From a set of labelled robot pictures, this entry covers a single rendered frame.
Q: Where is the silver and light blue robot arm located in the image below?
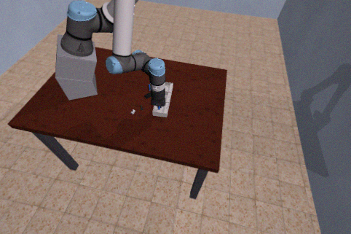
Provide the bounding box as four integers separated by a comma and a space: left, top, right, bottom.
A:
60, 0, 165, 86

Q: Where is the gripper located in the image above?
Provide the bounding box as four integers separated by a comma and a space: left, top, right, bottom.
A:
150, 83, 165, 108

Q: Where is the white three-compartment bin rack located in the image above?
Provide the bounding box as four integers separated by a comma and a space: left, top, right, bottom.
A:
152, 82, 173, 117

